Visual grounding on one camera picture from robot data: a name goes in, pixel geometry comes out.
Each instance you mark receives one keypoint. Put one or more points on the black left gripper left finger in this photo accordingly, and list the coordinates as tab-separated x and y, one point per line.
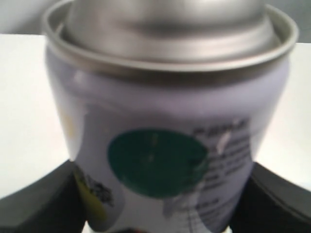
50	205

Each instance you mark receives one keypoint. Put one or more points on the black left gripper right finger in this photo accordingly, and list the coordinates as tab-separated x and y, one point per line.
271	204

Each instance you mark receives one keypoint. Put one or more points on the white spray paint can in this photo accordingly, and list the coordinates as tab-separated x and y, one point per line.
164	104

